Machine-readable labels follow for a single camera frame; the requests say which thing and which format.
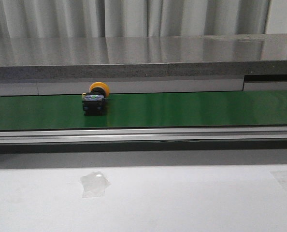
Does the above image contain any yellow black push button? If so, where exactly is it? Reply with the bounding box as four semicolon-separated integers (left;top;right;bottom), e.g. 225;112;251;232
81;82;110;116

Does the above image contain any green conveyor belt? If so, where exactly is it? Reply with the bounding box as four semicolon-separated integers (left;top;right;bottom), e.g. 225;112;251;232
0;90;287;131

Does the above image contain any clear tape patch left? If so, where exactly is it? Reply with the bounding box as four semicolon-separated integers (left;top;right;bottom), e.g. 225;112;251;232
80;171;111;198

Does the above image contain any clear tape patch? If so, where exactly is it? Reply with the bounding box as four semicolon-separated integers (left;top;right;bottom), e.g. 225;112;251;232
270;171;287;191
80;171;111;198

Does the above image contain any grey conveyor back guard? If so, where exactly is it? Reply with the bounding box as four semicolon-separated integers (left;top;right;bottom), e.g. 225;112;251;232
0;74;287;96

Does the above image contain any clear tape patch right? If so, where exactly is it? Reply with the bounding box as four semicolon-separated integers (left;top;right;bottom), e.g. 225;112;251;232
270;171;287;191

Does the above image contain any white pleated curtain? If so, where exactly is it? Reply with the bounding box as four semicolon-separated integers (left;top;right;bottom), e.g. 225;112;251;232
0;0;287;38

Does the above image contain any aluminium conveyor front rail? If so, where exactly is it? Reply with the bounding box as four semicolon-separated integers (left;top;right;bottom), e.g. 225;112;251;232
0;126;287;145

